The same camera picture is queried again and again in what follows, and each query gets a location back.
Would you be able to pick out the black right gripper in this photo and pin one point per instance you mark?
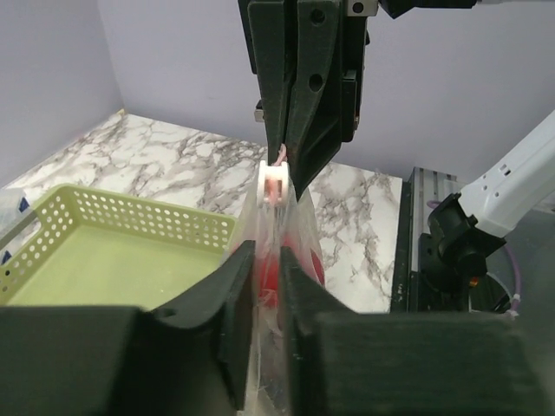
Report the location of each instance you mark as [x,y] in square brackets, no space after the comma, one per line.
[309,58]

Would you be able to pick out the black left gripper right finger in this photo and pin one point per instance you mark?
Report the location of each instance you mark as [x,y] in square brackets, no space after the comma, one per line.
[340,362]

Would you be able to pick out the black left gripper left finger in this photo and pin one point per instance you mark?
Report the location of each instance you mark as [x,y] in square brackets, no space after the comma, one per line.
[190,356]

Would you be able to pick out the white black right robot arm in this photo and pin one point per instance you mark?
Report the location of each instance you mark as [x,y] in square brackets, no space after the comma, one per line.
[466,226]

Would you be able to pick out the green perforated plastic basket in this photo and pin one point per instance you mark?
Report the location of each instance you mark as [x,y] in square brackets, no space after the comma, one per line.
[94,247]

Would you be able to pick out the clear plastic organizer box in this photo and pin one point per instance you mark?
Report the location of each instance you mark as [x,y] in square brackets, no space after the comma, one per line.
[13,205]

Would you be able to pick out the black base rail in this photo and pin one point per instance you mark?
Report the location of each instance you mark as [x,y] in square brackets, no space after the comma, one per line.
[423,186]

